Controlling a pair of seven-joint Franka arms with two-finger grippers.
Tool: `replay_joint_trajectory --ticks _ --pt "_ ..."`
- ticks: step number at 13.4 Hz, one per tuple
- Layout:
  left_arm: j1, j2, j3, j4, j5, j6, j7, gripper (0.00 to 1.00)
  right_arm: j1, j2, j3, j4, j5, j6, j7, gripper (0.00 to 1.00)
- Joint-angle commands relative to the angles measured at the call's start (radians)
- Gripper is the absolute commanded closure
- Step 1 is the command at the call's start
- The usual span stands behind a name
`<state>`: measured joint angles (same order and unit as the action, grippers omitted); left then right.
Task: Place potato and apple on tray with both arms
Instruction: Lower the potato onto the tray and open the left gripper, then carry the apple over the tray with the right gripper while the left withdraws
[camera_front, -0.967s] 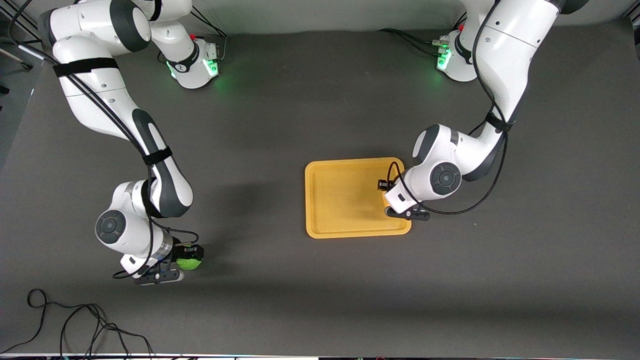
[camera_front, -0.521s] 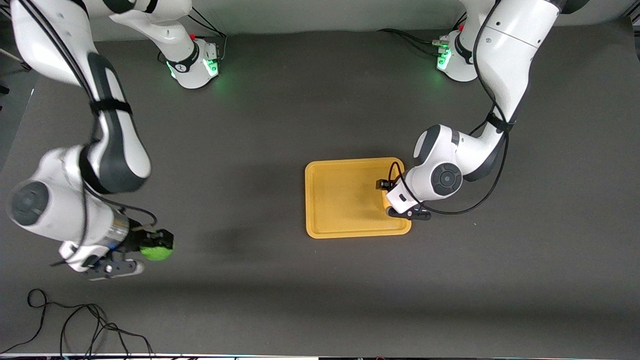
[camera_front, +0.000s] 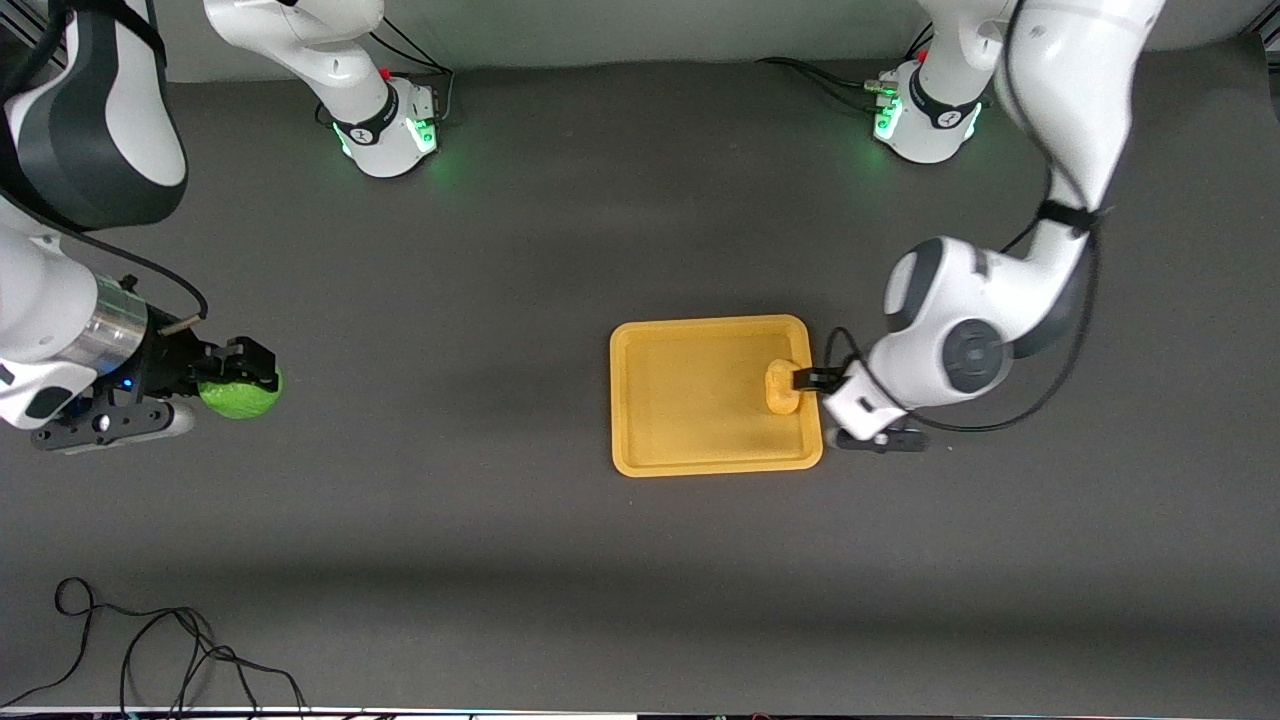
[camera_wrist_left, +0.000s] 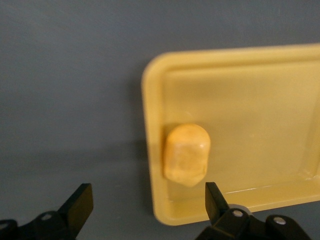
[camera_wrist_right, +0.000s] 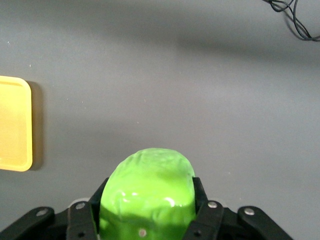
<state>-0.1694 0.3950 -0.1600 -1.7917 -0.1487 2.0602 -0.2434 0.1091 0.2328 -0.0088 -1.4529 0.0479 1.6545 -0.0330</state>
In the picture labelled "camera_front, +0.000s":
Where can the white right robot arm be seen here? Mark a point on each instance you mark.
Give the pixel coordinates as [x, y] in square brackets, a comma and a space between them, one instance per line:
[90, 100]

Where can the yellow plastic tray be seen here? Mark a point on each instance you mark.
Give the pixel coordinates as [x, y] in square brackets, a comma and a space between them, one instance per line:
[700, 400]

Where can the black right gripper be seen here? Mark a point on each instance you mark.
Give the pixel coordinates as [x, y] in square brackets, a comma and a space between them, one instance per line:
[172, 362]

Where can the yellow toy potato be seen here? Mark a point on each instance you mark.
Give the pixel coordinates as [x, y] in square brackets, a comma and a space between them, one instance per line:
[778, 400]

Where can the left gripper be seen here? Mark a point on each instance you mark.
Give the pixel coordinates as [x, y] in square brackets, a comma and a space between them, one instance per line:
[812, 379]

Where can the green toy apple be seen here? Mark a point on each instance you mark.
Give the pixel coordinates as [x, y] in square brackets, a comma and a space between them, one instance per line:
[242, 398]

